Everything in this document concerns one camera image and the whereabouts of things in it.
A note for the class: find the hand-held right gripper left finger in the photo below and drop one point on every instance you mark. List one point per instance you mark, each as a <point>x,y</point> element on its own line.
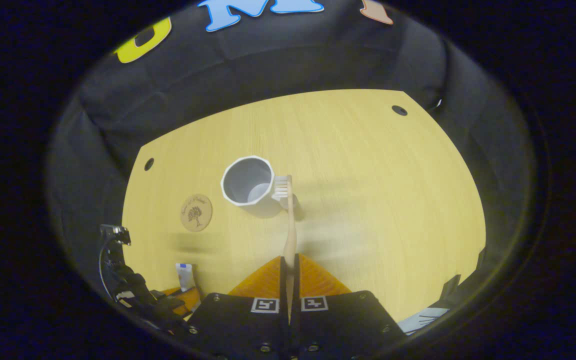
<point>248,330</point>

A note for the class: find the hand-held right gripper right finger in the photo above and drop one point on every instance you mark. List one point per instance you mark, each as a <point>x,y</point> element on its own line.
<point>338,327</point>

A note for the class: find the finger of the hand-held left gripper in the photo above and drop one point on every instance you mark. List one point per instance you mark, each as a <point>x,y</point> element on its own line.
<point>188,300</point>

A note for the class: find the white toothpaste tube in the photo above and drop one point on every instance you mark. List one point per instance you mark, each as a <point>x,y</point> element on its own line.
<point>185,277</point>

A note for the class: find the round cork coaster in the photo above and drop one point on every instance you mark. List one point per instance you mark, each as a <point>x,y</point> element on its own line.
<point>196,212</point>

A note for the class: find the wooden toothbrush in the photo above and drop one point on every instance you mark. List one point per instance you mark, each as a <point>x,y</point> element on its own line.
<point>290,235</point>

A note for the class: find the white cup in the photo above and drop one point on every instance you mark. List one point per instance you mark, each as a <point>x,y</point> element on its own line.
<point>240,187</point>

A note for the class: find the white paper sheet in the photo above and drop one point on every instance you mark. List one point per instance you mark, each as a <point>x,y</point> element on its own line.
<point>425,320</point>

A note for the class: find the black backdrop cloth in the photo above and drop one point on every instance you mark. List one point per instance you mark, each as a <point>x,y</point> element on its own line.
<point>268,55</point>

